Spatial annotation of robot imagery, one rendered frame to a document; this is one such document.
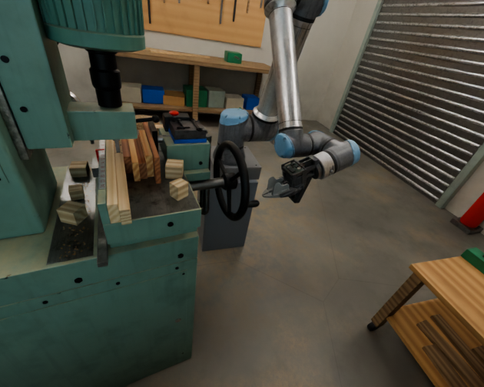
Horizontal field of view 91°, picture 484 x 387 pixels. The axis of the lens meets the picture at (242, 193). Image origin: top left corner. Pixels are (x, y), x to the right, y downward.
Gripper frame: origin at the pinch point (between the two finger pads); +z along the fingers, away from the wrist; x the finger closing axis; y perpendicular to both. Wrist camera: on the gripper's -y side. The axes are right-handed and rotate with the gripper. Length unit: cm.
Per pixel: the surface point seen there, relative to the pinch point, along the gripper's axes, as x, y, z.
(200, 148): -12.2, 19.1, 14.3
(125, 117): -8.4, 36.3, 29.1
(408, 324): 41, -86, -49
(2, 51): -5, 54, 41
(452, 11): -134, -12, -287
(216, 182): -10.6, 5.5, 13.2
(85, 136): -8, 35, 39
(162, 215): 10.6, 20.1, 30.3
